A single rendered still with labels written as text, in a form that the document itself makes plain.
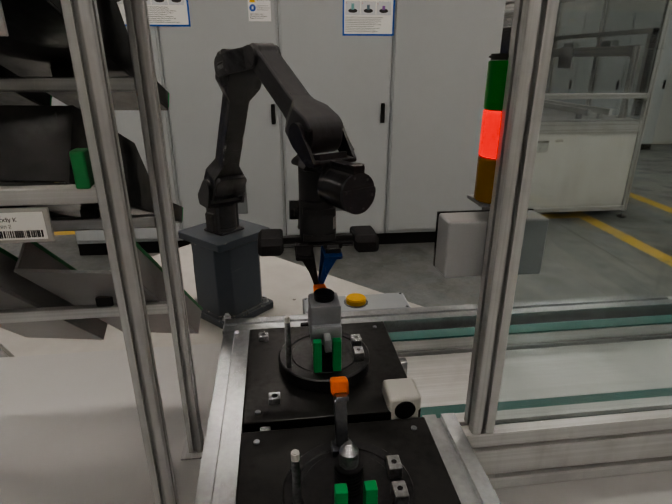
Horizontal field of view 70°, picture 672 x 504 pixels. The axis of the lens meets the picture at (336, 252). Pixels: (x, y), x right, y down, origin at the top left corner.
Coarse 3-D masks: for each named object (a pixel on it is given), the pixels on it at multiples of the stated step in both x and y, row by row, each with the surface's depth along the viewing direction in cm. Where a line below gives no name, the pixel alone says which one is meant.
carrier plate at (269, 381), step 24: (360, 336) 83; (384, 336) 83; (264, 360) 76; (384, 360) 76; (264, 384) 70; (288, 384) 70; (360, 384) 70; (264, 408) 65; (288, 408) 65; (312, 408) 65; (360, 408) 65; (384, 408) 65
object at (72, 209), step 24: (0, 120) 44; (24, 120) 44; (48, 120) 44; (72, 120) 44; (0, 144) 44; (24, 144) 44; (48, 144) 43; (72, 144) 44; (120, 144) 52; (0, 168) 44; (24, 168) 43; (48, 168) 43; (144, 168) 58; (144, 192) 58
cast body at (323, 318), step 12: (324, 288) 72; (312, 300) 70; (324, 300) 69; (336, 300) 70; (312, 312) 68; (324, 312) 69; (336, 312) 69; (312, 324) 69; (324, 324) 70; (336, 324) 70; (312, 336) 69; (324, 336) 68; (336, 336) 70; (324, 348) 68
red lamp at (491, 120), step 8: (488, 112) 51; (496, 112) 50; (488, 120) 51; (496, 120) 51; (488, 128) 52; (496, 128) 51; (480, 136) 54; (488, 136) 52; (496, 136) 51; (480, 144) 53; (488, 144) 52; (496, 144) 51; (480, 152) 53; (488, 152) 52; (496, 152) 52
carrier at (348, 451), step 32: (256, 448) 59; (288, 448) 59; (320, 448) 56; (352, 448) 48; (384, 448) 59; (416, 448) 59; (256, 480) 54; (288, 480) 52; (320, 480) 52; (352, 480) 49; (384, 480) 52; (416, 480) 54; (448, 480) 54
